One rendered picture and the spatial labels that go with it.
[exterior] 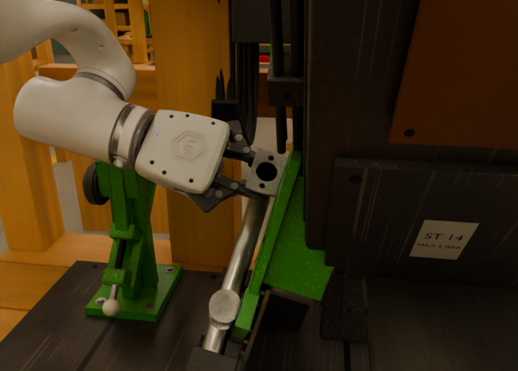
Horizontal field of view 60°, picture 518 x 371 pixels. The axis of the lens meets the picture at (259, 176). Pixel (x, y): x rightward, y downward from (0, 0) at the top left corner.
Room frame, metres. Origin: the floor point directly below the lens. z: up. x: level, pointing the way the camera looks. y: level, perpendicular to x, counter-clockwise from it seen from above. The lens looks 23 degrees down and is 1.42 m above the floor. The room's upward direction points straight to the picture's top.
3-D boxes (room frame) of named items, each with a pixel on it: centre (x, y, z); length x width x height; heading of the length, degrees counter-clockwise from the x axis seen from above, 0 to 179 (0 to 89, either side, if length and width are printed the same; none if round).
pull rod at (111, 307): (0.61, 0.24, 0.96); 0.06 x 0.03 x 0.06; 172
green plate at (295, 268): (0.46, -0.05, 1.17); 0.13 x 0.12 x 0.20; 82
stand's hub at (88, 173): (0.70, 0.28, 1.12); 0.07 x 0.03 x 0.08; 172
